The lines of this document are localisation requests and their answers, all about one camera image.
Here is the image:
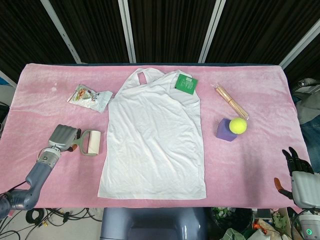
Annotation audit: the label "white tank top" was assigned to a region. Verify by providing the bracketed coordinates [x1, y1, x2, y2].
[97, 67, 208, 200]

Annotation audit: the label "green clothing tag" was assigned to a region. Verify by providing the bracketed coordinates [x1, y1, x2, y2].
[174, 73, 199, 96]

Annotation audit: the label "pink table cloth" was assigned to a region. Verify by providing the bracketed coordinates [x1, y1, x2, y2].
[0, 62, 313, 210]

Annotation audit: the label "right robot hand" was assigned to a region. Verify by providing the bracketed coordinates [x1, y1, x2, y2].
[273, 146, 320, 209]

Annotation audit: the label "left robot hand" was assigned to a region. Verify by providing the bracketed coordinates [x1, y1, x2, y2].
[47, 124, 83, 153]

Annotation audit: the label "bundle of wooden sticks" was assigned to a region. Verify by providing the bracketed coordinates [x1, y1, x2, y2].
[213, 84, 250, 121]

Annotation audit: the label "white frame post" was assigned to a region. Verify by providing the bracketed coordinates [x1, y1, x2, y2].
[199, 0, 227, 64]
[279, 24, 320, 70]
[117, 0, 137, 64]
[39, 0, 82, 64]

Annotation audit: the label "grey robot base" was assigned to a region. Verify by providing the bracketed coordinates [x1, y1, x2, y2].
[99, 207, 209, 240]

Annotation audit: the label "yellow tennis ball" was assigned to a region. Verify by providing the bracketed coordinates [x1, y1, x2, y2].
[229, 117, 248, 135]

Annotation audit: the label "snack packet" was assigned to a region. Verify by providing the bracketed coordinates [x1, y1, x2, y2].
[66, 84, 114, 114]

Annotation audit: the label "black floor cables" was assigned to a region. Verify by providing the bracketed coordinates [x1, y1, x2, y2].
[0, 207, 104, 240]

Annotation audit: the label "green lint roller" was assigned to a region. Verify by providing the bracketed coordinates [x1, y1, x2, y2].
[72, 129, 101, 158]

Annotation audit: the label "purple foam cube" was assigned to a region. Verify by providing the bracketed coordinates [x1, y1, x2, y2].
[215, 117, 239, 144]

